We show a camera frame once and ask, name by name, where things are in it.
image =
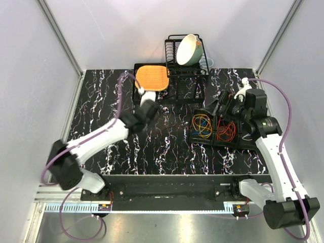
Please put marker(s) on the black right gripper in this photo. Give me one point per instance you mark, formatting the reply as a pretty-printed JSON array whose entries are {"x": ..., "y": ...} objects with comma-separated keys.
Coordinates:
[{"x": 225, "y": 98}]

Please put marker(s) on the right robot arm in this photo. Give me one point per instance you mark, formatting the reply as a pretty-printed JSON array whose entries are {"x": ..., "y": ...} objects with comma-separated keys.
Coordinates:
[{"x": 289, "y": 204}]

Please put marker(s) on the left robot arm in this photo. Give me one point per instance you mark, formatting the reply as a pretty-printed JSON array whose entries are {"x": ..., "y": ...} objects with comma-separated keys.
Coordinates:
[{"x": 66, "y": 159}]

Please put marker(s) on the black bin left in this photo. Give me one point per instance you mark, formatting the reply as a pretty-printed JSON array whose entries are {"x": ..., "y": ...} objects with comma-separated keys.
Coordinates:
[{"x": 201, "y": 130}]

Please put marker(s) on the black bin middle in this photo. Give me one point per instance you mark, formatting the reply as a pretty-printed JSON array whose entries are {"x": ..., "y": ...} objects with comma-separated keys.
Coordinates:
[{"x": 226, "y": 132}]

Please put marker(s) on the orange woven mat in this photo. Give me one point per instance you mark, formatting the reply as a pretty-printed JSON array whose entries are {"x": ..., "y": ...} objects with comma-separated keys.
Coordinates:
[{"x": 153, "y": 77}]

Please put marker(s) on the light blue cup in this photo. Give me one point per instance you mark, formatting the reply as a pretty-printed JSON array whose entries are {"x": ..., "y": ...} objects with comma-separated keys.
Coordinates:
[{"x": 208, "y": 63}]

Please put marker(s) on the black dish rack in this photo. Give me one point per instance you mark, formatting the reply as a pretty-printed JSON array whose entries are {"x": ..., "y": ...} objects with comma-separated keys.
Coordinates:
[{"x": 176, "y": 70}]

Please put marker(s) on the cream ceramic bowl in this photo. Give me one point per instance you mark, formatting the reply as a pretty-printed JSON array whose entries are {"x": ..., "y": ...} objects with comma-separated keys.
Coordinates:
[{"x": 190, "y": 50}]

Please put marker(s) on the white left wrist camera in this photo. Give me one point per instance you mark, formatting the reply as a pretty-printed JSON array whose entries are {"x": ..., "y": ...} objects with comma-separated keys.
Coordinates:
[{"x": 146, "y": 95}]

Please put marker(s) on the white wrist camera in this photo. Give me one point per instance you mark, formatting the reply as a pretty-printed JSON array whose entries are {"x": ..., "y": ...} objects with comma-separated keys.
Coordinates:
[
  {"x": 146, "y": 95},
  {"x": 241, "y": 94}
]

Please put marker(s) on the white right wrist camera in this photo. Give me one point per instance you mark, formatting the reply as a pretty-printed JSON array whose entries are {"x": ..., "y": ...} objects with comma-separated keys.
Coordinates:
[{"x": 241, "y": 94}]

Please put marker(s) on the black wire tray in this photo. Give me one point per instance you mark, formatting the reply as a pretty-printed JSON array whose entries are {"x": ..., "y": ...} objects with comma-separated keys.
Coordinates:
[{"x": 184, "y": 90}]

